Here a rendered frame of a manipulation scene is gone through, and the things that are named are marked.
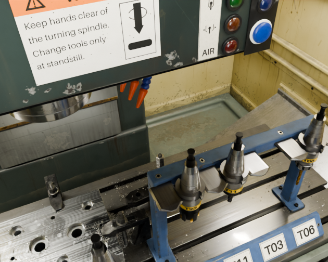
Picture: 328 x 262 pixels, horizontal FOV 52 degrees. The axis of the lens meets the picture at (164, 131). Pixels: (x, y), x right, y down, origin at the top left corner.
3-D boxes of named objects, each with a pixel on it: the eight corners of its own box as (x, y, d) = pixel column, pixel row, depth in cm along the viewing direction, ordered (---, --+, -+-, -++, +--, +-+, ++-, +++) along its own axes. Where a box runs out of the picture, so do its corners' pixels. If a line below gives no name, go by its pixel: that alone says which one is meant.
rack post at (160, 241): (177, 263, 93) (177, 196, 74) (159, 272, 92) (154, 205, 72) (163, 234, 100) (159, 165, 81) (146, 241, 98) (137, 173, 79)
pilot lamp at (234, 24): (240, 31, 46) (242, 15, 44) (226, 35, 45) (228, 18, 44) (238, 29, 46) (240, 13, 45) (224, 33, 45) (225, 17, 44)
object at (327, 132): (347, 143, 83) (348, 141, 82) (330, 149, 81) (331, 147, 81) (326, 126, 88) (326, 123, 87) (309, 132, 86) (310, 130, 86)
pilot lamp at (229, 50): (238, 52, 48) (239, 38, 46) (224, 56, 47) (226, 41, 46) (235, 51, 48) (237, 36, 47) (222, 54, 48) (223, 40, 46)
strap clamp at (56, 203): (71, 226, 103) (60, 195, 93) (60, 230, 102) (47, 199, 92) (62, 195, 112) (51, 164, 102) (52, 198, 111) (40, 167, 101)
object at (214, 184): (230, 188, 73) (231, 186, 73) (209, 197, 72) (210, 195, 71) (214, 167, 78) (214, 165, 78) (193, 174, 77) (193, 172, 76)
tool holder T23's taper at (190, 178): (192, 174, 74) (192, 152, 70) (204, 187, 72) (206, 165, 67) (175, 183, 73) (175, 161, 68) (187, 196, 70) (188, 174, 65)
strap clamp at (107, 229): (151, 238, 99) (148, 207, 89) (108, 256, 95) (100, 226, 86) (147, 229, 101) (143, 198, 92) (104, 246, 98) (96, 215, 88)
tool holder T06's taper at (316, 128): (313, 131, 84) (320, 109, 79) (326, 142, 81) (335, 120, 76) (298, 135, 83) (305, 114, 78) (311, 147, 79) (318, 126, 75)
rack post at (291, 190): (305, 207, 106) (333, 136, 86) (291, 213, 104) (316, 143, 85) (284, 184, 113) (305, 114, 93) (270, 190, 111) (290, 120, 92)
